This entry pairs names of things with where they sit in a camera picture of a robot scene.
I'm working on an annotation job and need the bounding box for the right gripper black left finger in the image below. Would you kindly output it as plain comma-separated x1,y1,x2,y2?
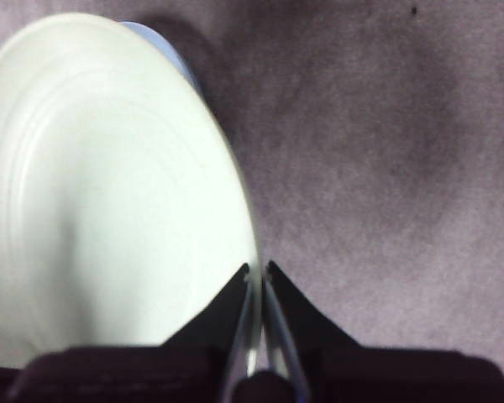
7,262,254,403

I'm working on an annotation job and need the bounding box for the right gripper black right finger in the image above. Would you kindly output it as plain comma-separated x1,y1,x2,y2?
263,259,504,403

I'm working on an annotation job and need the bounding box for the pale green round plate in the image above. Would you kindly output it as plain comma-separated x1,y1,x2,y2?
0,12,264,375

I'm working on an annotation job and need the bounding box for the blue round plate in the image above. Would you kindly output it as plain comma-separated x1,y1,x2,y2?
120,20,202,98

